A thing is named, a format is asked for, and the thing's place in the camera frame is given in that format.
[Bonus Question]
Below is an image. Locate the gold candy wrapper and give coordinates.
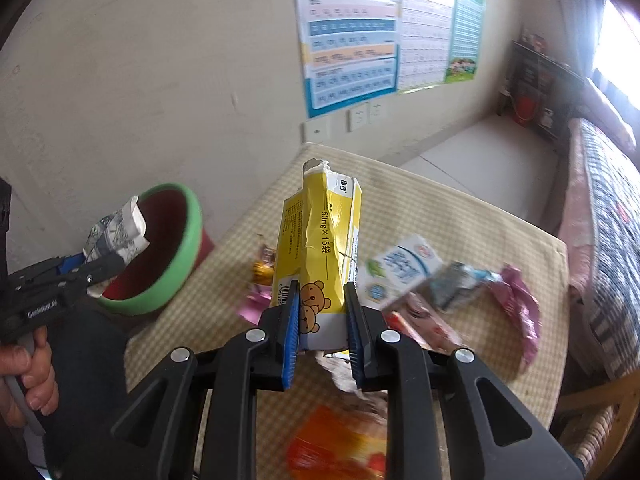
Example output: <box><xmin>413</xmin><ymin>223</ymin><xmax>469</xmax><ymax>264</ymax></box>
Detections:
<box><xmin>250</xmin><ymin>245</ymin><xmax>278</xmax><ymax>283</ymax></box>

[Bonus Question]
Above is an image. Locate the window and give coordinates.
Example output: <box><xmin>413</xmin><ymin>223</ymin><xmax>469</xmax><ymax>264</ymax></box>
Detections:
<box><xmin>592</xmin><ymin>0</ymin><xmax>640</xmax><ymax>96</ymax></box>

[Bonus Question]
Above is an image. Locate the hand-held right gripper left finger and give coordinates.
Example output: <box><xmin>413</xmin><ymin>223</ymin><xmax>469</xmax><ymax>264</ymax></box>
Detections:
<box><xmin>62</xmin><ymin>280</ymin><xmax>302</xmax><ymax>480</ymax></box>

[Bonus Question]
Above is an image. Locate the red bucket with green rim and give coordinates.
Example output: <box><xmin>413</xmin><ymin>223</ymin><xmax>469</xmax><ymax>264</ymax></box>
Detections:
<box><xmin>92</xmin><ymin>183</ymin><xmax>216</xmax><ymax>317</ymax></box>

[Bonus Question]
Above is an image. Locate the red snack packet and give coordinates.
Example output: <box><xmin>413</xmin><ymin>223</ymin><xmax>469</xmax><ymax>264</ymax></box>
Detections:
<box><xmin>385</xmin><ymin>294</ymin><xmax>468</xmax><ymax>353</ymax></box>

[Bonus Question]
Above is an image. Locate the beige checkered tablecloth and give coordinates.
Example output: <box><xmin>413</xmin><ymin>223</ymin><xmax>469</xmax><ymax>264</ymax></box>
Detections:
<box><xmin>122</xmin><ymin>142</ymin><xmax>571</xmax><ymax>480</ymax></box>

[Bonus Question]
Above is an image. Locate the large pink wrapper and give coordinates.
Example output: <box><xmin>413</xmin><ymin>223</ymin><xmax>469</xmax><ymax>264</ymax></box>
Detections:
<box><xmin>500</xmin><ymin>265</ymin><xmax>541</xmax><ymax>373</ymax></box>

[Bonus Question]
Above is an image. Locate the white wall box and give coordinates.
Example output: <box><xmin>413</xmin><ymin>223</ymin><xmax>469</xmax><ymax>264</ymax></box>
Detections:
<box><xmin>301</xmin><ymin>119</ymin><xmax>332</xmax><ymax>145</ymax></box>

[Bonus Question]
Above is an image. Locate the person's leg in dark pants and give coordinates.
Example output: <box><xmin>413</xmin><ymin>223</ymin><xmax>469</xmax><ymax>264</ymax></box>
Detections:
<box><xmin>42</xmin><ymin>305</ymin><xmax>131</xmax><ymax>476</ymax></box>

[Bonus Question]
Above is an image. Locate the white milk carton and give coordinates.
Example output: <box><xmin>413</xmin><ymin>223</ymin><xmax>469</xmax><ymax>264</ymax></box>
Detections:
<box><xmin>365</xmin><ymin>234</ymin><xmax>443</xmax><ymax>311</ymax></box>

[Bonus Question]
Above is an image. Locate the small pink wrapper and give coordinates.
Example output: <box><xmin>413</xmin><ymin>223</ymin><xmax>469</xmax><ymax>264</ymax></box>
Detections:
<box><xmin>237</xmin><ymin>285</ymin><xmax>273</xmax><ymax>325</ymax></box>

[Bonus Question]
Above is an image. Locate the green bordered wall poster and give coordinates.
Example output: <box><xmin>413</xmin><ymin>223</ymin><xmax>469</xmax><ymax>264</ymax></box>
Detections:
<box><xmin>444</xmin><ymin>0</ymin><xmax>487</xmax><ymax>83</ymax></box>

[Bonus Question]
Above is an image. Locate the dark storage shelf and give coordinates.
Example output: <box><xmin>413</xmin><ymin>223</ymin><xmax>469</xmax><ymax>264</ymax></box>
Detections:
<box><xmin>505</xmin><ymin>27</ymin><xmax>586</xmax><ymax>141</ymax></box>

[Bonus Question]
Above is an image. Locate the bed with patterned blanket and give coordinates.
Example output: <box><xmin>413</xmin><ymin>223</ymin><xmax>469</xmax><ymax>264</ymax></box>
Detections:
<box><xmin>557</xmin><ymin>77</ymin><xmax>640</xmax><ymax>381</ymax></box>

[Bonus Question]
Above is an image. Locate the yellow medicine box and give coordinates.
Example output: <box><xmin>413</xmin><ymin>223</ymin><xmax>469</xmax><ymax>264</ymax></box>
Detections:
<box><xmin>270</xmin><ymin>158</ymin><xmax>363</xmax><ymax>356</ymax></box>

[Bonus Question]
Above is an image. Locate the blue chart wall poster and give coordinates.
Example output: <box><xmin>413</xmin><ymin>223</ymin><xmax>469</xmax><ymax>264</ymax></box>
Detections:
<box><xmin>291</xmin><ymin>0</ymin><xmax>403</xmax><ymax>120</ymax></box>

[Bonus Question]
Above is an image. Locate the torn white paper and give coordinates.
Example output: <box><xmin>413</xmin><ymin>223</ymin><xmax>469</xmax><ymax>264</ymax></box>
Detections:
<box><xmin>315</xmin><ymin>350</ymin><xmax>391</xmax><ymax>403</ymax></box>

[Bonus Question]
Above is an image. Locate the orange snack packet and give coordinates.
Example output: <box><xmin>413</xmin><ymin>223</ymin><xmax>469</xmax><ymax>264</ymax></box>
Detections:
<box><xmin>286</xmin><ymin>405</ymin><xmax>388</xmax><ymax>480</ymax></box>

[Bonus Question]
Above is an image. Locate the printed white paper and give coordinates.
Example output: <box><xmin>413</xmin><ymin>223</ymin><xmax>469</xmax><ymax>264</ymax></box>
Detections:
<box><xmin>82</xmin><ymin>196</ymin><xmax>151</xmax><ymax>266</ymax></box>

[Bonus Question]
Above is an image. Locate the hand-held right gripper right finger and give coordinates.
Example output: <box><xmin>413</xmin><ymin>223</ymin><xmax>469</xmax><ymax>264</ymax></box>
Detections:
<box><xmin>344</xmin><ymin>282</ymin><xmax>587</xmax><ymax>480</ymax></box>

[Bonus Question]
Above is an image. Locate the small red bucket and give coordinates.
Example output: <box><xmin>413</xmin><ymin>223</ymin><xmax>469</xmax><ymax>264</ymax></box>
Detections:
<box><xmin>515</xmin><ymin>87</ymin><xmax>541</xmax><ymax>126</ymax></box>

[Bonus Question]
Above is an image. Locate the pink pillow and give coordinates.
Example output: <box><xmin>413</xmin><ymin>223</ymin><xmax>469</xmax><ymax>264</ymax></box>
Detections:
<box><xmin>582</xmin><ymin>77</ymin><xmax>640</xmax><ymax>151</ymax></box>

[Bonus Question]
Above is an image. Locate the person's left hand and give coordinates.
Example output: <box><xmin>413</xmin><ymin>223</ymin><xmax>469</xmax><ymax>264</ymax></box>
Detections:
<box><xmin>0</xmin><ymin>327</ymin><xmax>60</xmax><ymax>428</ymax></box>

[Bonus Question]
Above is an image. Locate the white chart wall poster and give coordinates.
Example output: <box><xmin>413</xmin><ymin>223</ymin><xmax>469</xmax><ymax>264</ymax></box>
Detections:
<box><xmin>397</xmin><ymin>0</ymin><xmax>458</xmax><ymax>93</ymax></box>

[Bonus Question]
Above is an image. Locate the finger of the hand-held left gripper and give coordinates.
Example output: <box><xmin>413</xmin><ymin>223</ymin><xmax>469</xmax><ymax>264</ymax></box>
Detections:
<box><xmin>47</xmin><ymin>253</ymin><xmax>87</xmax><ymax>276</ymax></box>
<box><xmin>60</xmin><ymin>254</ymin><xmax>127</xmax><ymax>289</ymax></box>

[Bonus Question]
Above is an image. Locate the silver blue wrapper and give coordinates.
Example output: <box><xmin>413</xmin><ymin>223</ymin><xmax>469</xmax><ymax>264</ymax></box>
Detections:
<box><xmin>425</xmin><ymin>261</ymin><xmax>503</xmax><ymax>311</ymax></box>

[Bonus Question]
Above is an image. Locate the patterned curtain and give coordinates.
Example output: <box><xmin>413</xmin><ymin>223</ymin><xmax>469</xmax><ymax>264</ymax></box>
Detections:
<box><xmin>552</xmin><ymin>0</ymin><xmax>608</xmax><ymax>81</ymax></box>

